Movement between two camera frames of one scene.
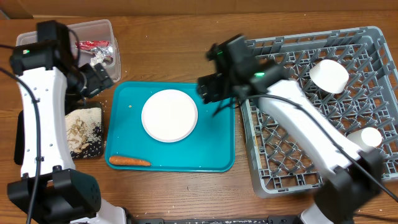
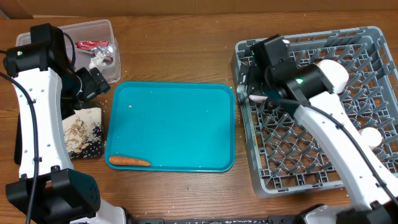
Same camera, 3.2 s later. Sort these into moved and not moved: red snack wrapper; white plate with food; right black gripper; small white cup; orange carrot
Moved: white plate with food; right black gripper
Not moved: small white cup; red snack wrapper; orange carrot
